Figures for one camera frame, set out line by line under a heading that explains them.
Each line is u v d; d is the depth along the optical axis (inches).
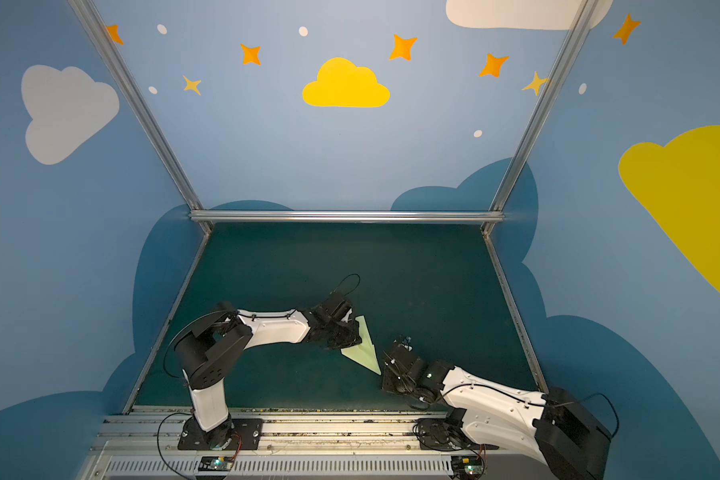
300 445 28.9
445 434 29.5
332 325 30.1
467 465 28.3
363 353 34.8
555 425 16.6
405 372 25.1
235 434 29.0
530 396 18.5
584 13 27.2
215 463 28.2
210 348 19.1
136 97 32.5
